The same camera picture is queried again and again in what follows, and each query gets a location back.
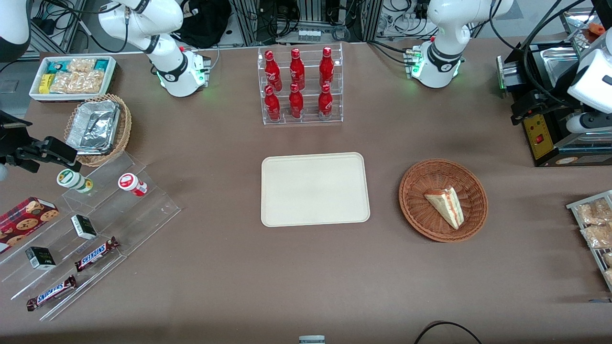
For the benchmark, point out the clear bag of snacks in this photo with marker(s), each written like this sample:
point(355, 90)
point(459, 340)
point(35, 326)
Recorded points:
point(593, 212)
point(597, 236)

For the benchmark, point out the light wicker basket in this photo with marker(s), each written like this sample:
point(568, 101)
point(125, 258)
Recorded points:
point(125, 129)

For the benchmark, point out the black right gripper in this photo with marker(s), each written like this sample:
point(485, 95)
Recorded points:
point(10, 141)

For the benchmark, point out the brown wicker basket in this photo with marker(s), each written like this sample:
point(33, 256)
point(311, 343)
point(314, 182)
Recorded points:
point(430, 220)

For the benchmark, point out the beige plastic tray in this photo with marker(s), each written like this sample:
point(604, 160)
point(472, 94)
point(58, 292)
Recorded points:
point(315, 191)

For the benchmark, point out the aluminium foil tray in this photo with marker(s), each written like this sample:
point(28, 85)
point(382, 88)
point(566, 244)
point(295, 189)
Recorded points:
point(93, 126)

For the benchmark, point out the black machine with yellow panel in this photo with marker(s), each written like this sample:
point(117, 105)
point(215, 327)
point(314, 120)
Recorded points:
point(542, 143)

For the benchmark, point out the small black box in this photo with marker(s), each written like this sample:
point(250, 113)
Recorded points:
point(83, 227)
point(40, 258)

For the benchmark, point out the white snack bin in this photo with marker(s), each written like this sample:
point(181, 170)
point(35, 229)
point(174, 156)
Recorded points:
point(34, 93)

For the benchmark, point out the brown snickers bar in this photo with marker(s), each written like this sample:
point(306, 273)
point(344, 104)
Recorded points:
point(95, 254)
point(51, 293)

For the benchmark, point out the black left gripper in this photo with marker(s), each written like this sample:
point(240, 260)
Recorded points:
point(539, 99)

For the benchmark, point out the white power strip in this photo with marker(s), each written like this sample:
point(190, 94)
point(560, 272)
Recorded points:
point(309, 35)

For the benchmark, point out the clear acrylic stepped display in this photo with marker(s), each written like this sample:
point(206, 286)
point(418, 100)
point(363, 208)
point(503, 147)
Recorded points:
point(143, 215)

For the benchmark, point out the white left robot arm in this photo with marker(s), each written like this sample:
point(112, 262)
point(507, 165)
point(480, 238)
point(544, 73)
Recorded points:
point(442, 24)

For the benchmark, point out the grey tray of snack bags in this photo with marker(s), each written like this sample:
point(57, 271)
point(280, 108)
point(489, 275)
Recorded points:
point(573, 206)

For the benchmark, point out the triangular sandwich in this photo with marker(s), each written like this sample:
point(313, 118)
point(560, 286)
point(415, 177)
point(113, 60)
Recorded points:
point(447, 205)

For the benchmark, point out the teal snack packet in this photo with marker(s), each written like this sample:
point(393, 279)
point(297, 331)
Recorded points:
point(101, 65)
point(55, 67)

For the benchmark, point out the small grey white object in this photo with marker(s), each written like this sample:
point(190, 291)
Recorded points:
point(311, 339)

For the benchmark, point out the red cola bottle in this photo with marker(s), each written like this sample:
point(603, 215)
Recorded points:
point(326, 67)
point(296, 102)
point(297, 69)
point(272, 105)
point(325, 102)
point(271, 69)

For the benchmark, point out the yellow snack packet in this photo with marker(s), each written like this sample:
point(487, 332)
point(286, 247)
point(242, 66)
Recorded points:
point(45, 83)

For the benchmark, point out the black bag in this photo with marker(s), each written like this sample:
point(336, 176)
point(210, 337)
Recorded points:
point(205, 24)

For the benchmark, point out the red lid white bottle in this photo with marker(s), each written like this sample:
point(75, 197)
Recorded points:
point(131, 184)

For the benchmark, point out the clear acrylic bottle rack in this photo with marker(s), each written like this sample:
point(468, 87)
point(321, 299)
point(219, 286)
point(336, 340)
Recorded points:
point(311, 117)

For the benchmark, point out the clear bag of crackers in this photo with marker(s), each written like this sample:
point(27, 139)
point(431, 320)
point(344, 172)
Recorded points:
point(91, 81)
point(64, 82)
point(81, 65)

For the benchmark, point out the red cookie box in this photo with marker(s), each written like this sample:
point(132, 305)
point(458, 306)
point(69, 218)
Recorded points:
point(24, 222)

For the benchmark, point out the green lid white bottle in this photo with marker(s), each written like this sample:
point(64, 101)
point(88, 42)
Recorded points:
point(71, 179)

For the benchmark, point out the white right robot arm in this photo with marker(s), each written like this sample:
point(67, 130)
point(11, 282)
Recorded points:
point(174, 67)

